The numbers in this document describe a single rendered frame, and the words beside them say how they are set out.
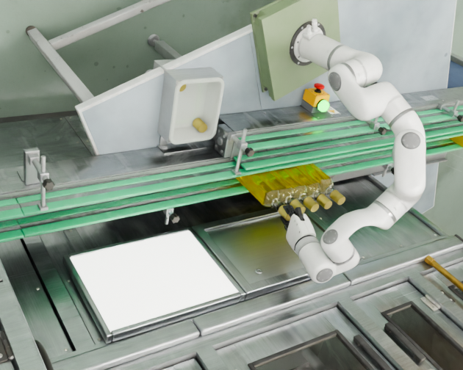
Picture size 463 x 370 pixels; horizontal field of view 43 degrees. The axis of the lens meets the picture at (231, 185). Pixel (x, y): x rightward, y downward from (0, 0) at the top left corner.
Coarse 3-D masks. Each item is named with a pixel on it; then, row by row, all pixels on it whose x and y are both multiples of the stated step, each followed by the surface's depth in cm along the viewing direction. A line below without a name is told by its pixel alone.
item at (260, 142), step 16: (416, 112) 244; (432, 112) 247; (304, 128) 213; (320, 128) 215; (336, 128) 218; (352, 128) 220; (368, 128) 222; (256, 144) 197; (272, 144) 199; (288, 144) 202
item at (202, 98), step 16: (192, 80) 181; (208, 80) 185; (176, 96) 182; (192, 96) 194; (208, 96) 196; (176, 112) 194; (192, 112) 197; (208, 112) 198; (176, 128) 197; (192, 128) 199; (208, 128) 199; (176, 144) 192
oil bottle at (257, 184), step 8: (248, 176) 200; (256, 176) 200; (264, 176) 201; (248, 184) 201; (256, 184) 197; (264, 184) 197; (272, 184) 198; (256, 192) 197; (264, 192) 194; (272, 192) 194; (264, 200) 195; (272, 200) 193
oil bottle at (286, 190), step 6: (264, 174) 203; (270, 174) 203; (276, 174) 204; (270, 180) 200; (276, 180) 201; (282, 180) 202; (276, 186) 198; (282, 186) 198; (288, 186) 199; (282, 192) 196; (288, 192) 196; (282, 198) 196
